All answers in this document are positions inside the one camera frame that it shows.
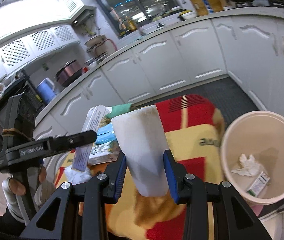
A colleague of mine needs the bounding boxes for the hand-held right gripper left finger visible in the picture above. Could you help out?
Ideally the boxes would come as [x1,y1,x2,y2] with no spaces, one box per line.
[20,152,127,240]

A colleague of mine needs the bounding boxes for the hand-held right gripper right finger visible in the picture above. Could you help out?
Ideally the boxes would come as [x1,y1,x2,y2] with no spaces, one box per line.
[163,149,270,240]

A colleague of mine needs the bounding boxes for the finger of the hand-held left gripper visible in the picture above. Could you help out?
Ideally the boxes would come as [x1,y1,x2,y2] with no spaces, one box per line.
[48,129,98,153]

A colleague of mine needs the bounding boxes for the long white box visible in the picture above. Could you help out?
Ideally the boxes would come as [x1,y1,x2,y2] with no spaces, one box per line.
[72,105,105,172]

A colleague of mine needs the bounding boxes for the blue packet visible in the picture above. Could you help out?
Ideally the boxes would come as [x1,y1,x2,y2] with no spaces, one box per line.
[96,126,117,144]

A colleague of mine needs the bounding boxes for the white cup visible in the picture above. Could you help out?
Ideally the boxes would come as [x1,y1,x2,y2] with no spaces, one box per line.
[111,104,169,197]

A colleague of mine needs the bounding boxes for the beige round bin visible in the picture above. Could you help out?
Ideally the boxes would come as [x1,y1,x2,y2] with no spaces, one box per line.
[219,110,284,205]

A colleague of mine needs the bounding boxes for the person's left forearm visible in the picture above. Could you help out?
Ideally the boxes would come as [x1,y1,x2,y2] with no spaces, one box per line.
[0,206,29,238]

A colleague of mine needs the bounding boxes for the person's left hand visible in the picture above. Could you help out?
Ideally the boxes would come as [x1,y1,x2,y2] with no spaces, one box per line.
[2,166,58,222]

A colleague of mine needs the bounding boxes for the printed flat carton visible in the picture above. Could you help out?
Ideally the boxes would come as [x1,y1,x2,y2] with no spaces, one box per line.
[88,140,121,165]

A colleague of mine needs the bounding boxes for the red yellow printed blanket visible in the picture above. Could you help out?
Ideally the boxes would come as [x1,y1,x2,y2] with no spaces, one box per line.
[55,94,226,240]

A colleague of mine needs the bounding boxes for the green towel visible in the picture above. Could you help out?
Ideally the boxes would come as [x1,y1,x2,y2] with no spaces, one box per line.
[104,103,134,119]

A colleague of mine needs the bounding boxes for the blue kettle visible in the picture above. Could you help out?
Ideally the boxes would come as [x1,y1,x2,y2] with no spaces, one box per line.
[36,78,57,105]

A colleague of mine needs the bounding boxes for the black microwave oven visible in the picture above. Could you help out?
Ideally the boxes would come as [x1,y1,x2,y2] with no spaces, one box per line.
[0,76,46,151]

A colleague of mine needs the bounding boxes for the crumpled white tissue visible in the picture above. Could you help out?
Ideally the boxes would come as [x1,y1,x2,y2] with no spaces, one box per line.
[230,154,260,177]

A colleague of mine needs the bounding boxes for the small green white carton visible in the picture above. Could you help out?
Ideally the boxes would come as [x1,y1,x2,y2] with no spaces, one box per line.
[247,171,271,197]

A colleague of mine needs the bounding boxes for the metal dish rack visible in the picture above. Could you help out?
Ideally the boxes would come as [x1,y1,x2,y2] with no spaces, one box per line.
[85,35,108,63]

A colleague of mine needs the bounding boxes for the dark floor mat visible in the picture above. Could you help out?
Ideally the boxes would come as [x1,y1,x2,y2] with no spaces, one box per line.
[132,76,267,120]

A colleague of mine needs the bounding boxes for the yellow bottle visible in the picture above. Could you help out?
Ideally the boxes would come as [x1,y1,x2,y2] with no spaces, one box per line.
[127,19,138,32]

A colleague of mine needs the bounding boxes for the white kitchen base cabinets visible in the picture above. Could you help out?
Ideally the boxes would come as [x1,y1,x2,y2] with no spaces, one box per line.
[33,6,284,150]

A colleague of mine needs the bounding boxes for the white range hood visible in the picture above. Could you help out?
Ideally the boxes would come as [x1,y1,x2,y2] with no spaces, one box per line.
[55,0,97,26]

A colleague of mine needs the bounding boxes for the dark framed window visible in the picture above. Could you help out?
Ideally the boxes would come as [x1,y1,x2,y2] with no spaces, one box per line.
[92,0,182,38]

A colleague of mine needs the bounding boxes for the white bowl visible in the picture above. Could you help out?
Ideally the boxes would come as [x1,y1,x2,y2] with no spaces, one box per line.
[178,10,197,21]

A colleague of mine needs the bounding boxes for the wooden cutting board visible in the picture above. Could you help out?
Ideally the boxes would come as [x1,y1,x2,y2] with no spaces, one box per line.
[189,0,226,17]

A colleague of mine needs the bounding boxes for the white lattice wall cabinets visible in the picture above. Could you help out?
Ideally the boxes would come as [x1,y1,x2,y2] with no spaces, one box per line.
[0,22,80,94]

